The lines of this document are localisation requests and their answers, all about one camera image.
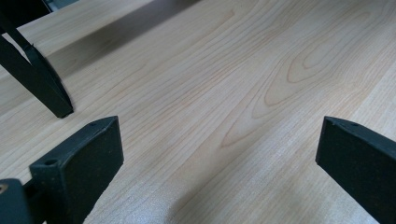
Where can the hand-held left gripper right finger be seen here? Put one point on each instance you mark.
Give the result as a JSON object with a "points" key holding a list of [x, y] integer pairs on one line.
{"points": [[358, 161]]}

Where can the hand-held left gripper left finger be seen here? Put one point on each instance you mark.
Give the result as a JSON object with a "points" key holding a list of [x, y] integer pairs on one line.
{"points": [[84, 165]]}

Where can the black two-tier metal rack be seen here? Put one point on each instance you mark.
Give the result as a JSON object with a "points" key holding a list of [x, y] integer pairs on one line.
{"points": [[34, 74]]}

